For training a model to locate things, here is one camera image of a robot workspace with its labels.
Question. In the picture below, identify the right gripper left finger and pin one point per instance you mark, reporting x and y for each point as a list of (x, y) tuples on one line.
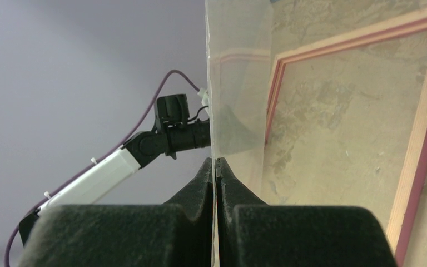
[(175, 233)]

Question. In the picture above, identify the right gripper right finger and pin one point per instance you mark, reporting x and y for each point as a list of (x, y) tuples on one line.
[(253, 233)]

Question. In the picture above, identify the pink wooden picture frame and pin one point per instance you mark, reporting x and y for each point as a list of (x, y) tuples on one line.
[(414, 171)]

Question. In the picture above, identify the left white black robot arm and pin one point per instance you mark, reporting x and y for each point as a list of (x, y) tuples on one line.
[(173, 131)]

